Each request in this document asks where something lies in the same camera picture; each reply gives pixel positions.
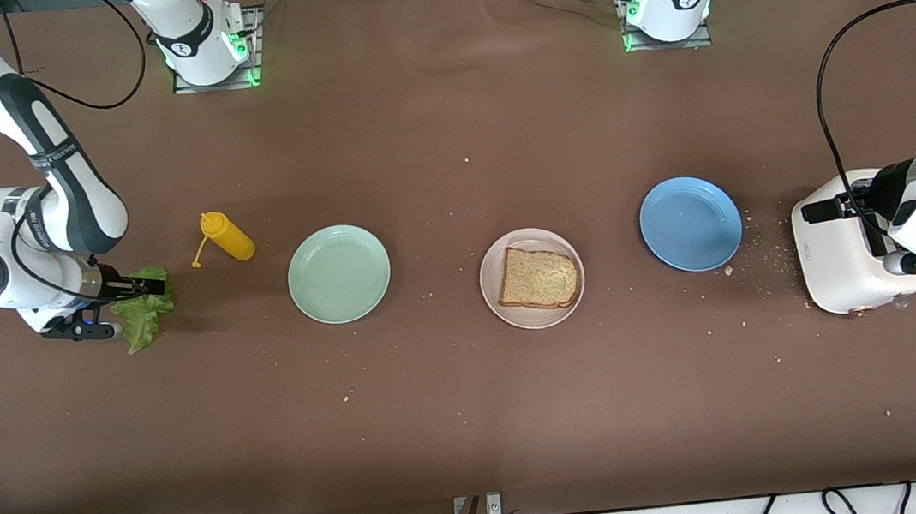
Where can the beige plate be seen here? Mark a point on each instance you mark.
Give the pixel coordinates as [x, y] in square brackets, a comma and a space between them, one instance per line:
[529, 236]

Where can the white toaster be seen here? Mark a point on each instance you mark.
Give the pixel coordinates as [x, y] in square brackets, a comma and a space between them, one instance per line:
[836, 248]

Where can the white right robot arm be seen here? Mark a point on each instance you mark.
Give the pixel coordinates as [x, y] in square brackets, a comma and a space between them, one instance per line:
[62, 190]

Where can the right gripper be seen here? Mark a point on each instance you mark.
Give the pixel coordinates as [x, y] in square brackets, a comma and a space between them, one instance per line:
[116, 287]

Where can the yellow mustard squeeze bottle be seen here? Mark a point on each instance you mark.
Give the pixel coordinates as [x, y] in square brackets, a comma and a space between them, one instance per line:
[230, 238]

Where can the blue plate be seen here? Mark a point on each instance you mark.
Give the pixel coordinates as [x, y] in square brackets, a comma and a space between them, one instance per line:
[691, 223]

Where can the mint green plate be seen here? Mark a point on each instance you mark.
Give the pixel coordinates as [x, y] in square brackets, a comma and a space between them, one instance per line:
[339, 273]

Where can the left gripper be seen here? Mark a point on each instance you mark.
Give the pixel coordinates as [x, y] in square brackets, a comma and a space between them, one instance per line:
[867, 201]

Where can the green lettuce leaf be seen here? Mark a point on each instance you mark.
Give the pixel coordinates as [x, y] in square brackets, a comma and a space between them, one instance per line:
[142, 319]

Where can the brown bread slice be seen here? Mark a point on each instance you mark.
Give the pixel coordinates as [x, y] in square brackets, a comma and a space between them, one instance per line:
[538, 278]

